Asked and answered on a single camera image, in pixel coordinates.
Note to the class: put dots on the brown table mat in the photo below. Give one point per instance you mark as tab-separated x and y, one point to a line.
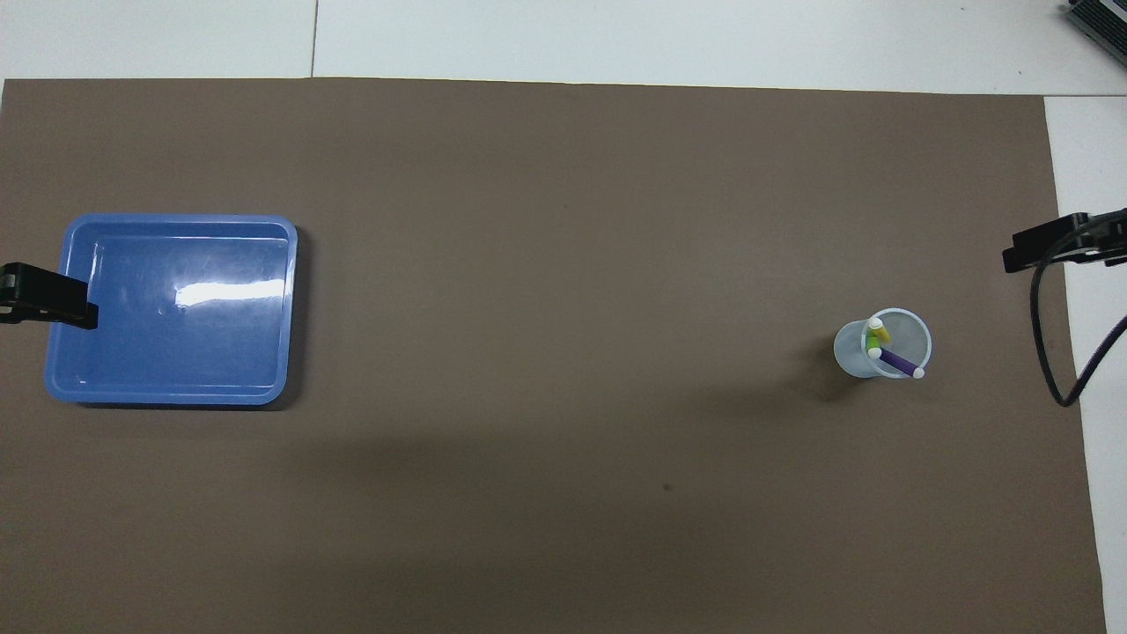
563	264

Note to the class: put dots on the clear plastic cup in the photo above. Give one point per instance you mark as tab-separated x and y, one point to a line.
850	352

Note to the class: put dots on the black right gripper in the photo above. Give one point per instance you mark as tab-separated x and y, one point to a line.
1111	238

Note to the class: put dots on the yellow pen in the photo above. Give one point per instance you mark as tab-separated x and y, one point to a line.
880	332

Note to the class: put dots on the blue plastic tray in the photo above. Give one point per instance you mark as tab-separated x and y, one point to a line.
176	352

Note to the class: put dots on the grey ribbed device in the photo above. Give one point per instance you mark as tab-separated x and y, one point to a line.
1101	22

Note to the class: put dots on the purple pen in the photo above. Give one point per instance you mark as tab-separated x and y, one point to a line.
898	361

